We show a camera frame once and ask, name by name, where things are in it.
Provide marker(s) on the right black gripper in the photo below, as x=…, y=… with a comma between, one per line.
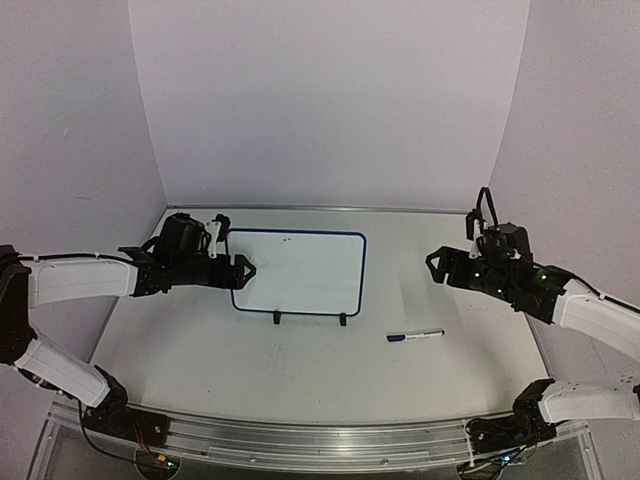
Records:
x=452, y=268

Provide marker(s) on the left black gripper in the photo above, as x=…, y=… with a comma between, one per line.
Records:
x=222, y=279

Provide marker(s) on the blue framed whiteboard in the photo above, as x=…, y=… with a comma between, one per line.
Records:
x=301, y=272

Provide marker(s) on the white whiteboard marker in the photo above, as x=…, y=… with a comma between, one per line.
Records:
x=432, y=333

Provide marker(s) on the dark blue marker cap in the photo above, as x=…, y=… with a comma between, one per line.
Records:
x=396, y=338

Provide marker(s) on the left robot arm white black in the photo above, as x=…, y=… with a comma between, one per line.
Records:
x=29, y=282

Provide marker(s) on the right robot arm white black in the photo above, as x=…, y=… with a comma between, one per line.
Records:
x=572, y=303

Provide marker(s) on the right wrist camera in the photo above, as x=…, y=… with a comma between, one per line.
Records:
x=475, y=225

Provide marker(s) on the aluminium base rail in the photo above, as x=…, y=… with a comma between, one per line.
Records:
x=213, y=448

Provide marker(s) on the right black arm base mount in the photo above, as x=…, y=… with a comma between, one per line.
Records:
x=520, y=428

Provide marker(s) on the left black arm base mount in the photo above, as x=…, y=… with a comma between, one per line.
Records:
x=115, y=418

